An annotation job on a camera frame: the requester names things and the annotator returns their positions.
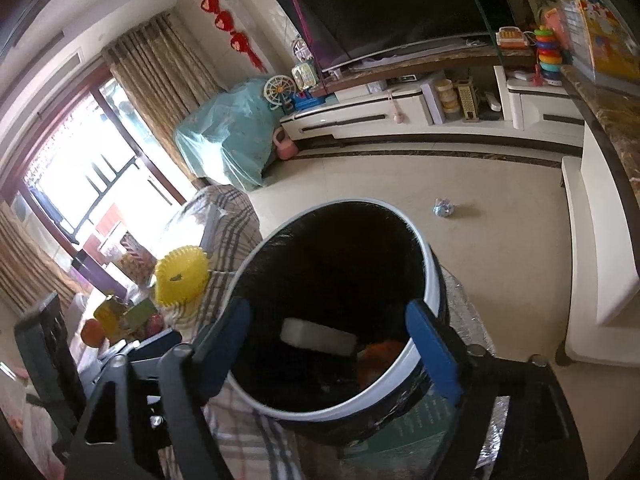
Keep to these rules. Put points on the beige patterned curtain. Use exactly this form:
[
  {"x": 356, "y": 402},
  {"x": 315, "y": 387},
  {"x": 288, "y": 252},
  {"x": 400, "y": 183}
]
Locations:
[
  {"x": 20, "y": 260},
  {"x": 150, "y": 60}
]

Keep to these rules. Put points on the green toy box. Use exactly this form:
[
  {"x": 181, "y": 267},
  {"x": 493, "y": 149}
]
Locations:
[{"x": 302, "y": 76}]

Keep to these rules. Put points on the pink thin stick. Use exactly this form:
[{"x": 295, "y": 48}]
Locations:
[{"x": 306, "y": 35}]

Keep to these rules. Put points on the yellow picture book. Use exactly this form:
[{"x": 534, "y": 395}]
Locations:
[{"x": 607, "y": 35}]

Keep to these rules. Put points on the ferris wheel toy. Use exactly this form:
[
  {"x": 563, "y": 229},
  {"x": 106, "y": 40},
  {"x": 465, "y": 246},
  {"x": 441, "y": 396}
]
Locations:
[{"x": 277, "y": 91}]

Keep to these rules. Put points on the balcony window with frame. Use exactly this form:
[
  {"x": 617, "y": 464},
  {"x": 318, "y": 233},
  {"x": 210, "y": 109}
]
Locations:
[{"x": 75, "y": 170}]

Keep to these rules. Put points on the pink toy kettle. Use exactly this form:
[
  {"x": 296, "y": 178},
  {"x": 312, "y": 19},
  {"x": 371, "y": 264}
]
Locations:
[{"x": 285, "y": 146}]

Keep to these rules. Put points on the crumpled silver blue wrapper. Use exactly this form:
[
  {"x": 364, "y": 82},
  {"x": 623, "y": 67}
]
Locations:
[{"x": 442, "y": 207}]

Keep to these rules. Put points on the blue toy vehicle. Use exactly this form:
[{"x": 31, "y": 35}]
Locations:
[{"x": 306, "y": 101}]

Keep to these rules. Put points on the white trash bin black liner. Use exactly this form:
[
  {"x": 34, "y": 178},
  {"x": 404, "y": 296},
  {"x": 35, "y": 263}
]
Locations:
[{"x": 340, "y": 260}]

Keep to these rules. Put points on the red striped snack packet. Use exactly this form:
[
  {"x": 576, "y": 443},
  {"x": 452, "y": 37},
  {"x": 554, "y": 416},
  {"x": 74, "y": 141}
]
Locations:
[{"x": 132, "y": 257}]

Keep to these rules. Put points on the stack of yellow containers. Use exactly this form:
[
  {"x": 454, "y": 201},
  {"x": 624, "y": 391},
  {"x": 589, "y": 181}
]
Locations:
[{"x": 447, "y": 95}]

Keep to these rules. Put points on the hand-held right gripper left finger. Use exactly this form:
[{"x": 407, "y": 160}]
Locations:
[{"x": 232, "y": 340}]

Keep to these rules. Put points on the cream cabinet with marble top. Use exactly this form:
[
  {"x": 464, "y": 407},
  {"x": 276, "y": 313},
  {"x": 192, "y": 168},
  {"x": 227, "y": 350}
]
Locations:
[{"x": 595, "y": 240}]

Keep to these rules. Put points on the orange crumpled wrapper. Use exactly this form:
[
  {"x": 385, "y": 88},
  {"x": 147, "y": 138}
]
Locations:
[{"x": 380, "y": 362}]

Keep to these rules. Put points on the light green box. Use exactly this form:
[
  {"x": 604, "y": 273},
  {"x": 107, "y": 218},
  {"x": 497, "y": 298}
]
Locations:
[{"x": 140, "y": 312}]

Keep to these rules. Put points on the white remote control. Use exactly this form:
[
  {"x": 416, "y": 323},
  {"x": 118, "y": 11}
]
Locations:
[{"x": 492, "y": 101}]

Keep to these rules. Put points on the silver foil sheet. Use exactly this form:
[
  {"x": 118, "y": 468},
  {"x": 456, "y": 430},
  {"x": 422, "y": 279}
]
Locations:
[{"x": 470, "y": 310}]

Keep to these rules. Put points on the yellow green package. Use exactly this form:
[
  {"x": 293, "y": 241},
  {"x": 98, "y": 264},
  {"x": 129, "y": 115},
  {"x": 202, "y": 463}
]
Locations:
[{"x": 107, "y": 310}]

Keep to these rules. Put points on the red apple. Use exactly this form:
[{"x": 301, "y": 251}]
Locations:
[{"x": 154, "y": 325}]

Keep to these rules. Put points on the green thin stick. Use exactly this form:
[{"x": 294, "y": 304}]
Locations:
[{"x": 481, "y": 10}]

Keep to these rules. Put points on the white television cabinet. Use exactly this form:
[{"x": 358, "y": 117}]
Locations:
[{"x": 360, "y": 115}]

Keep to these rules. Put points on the white foam block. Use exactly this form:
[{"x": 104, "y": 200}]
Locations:
[{"x": 317, "y": 337}]

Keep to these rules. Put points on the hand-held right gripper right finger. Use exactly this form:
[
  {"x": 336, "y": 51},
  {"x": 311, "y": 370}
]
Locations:
[{"x": 432, "y": 355}]

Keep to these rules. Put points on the orange red fruit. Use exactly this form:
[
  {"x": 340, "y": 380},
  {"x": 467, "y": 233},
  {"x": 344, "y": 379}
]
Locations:
[{"x": 92, "y": 332}]

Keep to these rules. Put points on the plaid tablecloth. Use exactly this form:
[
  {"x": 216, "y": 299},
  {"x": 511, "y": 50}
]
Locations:
[{"x": 235, "y": 220}]

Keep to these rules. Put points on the pink toy board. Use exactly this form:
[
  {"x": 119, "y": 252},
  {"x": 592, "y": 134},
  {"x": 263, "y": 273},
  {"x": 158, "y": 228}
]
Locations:
[{"x": 555, "y": 22}]

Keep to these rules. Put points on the toy cash register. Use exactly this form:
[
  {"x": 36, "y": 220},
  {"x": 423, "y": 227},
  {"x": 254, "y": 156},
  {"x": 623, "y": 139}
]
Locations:
[{"x": 511, "y": 37}]

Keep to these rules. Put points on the black flat television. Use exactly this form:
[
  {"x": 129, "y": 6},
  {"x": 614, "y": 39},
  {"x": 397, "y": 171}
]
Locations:
[{"x": 390, "y": 5}]

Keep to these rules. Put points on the teal covered armchair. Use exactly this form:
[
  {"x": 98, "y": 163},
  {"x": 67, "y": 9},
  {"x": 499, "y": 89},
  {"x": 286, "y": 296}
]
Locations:
[{"x": 225, "y": 135}]

